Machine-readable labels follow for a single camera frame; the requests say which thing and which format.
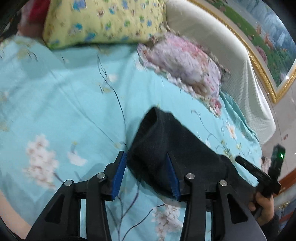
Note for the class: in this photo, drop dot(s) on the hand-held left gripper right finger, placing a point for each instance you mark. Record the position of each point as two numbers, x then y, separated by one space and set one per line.
173 176

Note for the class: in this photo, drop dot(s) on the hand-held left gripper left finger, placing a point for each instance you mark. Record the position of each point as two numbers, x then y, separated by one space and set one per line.
119 172

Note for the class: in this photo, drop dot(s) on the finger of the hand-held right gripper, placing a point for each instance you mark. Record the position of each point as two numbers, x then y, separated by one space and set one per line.
252 168

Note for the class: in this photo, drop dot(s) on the black pants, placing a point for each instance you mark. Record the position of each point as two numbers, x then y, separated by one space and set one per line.
172 148

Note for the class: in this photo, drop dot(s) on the person's right forearm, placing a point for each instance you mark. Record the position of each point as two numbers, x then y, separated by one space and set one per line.
272 226

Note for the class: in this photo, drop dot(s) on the person's right hand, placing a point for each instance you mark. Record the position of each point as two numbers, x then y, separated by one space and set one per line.
263 206

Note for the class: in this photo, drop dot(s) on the turquoise floral bed sheet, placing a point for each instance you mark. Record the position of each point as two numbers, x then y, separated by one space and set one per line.
69 115

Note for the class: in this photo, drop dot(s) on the white padded headboard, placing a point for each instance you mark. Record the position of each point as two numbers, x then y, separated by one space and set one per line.
231 62

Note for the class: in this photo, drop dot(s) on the pink floral pillow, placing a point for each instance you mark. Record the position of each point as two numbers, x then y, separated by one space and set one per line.
185 67

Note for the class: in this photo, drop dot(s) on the gold framed landscape picture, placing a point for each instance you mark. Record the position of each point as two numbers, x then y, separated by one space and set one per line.
261 37

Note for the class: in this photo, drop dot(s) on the yellow floral pillow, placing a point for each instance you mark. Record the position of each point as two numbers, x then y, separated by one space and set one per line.
104 20

